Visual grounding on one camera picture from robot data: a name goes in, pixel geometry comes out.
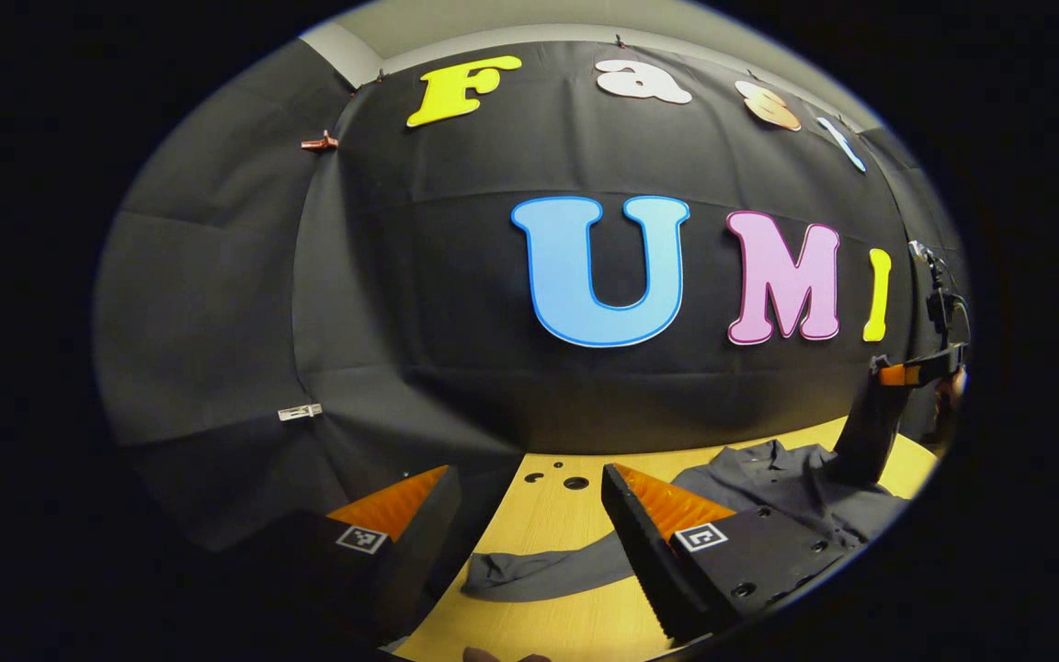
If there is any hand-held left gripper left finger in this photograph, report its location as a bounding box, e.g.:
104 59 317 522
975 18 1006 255
217 464 462 645

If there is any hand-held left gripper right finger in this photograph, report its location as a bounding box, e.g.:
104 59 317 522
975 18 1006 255
601 462 861 645

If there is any grey button shirt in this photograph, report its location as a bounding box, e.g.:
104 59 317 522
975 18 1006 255
461 439 907 603

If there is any black backdrop cloth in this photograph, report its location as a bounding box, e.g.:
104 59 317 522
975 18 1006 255
93 37 967 553

